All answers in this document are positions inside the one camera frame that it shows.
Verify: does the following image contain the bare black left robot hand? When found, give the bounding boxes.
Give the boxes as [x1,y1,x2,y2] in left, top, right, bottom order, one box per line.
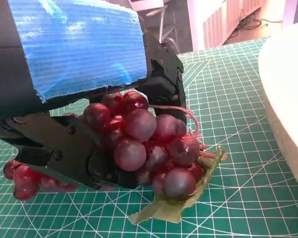
[0,0,190,191]

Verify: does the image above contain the white square plate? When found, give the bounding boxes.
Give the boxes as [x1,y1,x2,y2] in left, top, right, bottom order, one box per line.
[257,20,298,196]

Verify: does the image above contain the white cabinet with mesh side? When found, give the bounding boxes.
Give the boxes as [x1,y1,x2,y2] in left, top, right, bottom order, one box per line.
[187,0,262,51]

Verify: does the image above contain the white cabinet with mesh front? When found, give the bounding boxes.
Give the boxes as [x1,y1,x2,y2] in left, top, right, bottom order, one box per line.
[281,0,298,28]

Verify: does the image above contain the green cutting mat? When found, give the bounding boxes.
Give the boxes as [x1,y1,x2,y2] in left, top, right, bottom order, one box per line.
[0,37,298,238]

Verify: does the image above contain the grey chair with metal legs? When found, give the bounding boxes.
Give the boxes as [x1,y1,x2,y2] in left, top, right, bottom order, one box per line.
[128,0,181,49]

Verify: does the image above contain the tangle of floor cables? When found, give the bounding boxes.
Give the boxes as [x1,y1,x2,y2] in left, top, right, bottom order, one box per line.
[234,11,283,34]

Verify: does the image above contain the red toy grape bunch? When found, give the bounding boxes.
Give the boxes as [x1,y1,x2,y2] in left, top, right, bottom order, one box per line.
[2,90,228,224]

